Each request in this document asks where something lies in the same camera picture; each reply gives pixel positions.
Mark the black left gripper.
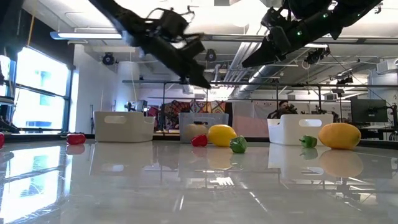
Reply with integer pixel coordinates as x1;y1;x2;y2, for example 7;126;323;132
136;29;212;90

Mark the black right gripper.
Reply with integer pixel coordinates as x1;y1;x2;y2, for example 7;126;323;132
241;24;312;68

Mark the dark grey plastic basket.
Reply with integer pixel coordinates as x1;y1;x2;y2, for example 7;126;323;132
178;112;229;143

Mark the yellow lemon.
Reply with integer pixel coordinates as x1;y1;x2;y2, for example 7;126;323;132
207;124;238;147

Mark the small green bell pepper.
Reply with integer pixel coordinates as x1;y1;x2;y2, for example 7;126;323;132
229;135;248;154
298;135;318;149

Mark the orange lemon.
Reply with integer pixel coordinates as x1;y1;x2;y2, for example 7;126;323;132
318;123;362;151

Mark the black round ceiling speaker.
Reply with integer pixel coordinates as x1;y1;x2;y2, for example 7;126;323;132
102;52;115;66
204;49;218;62

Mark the colourful patterned tapestry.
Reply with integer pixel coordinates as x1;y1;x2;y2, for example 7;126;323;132
146;100;227;131

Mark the black track spotlight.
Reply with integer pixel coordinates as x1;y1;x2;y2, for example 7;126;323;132
306;48;330;65

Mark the person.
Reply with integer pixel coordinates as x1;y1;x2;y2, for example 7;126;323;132
266;99;299;119

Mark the pale fabric partition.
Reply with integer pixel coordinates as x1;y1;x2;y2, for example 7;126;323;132
231;101;312;138

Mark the white plastic basket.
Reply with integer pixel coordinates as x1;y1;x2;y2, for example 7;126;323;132
267;113;334;146

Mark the light grey plastic basket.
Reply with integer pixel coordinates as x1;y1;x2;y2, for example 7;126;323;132
93;111;155;143

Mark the long ceiling light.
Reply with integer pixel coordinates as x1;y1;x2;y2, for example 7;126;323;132
49;30;123;40

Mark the black room monitor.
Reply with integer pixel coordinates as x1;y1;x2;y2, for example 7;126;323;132
350;98;389;123

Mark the white ceiling unit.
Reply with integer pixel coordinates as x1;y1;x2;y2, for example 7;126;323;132
376;58;398;75

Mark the large bright window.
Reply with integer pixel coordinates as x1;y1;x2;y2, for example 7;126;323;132
0;46;74;133

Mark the silver ventilation duct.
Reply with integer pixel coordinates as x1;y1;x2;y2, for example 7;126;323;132
223;42;290;99

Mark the black horizontal rail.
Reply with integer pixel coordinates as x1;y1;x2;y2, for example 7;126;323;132
122;79;398;90

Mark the black metal table frame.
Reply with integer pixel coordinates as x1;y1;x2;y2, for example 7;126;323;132
0;133;398;149

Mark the yellow hanging strap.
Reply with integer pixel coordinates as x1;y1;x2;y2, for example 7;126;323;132
27;15;34;47

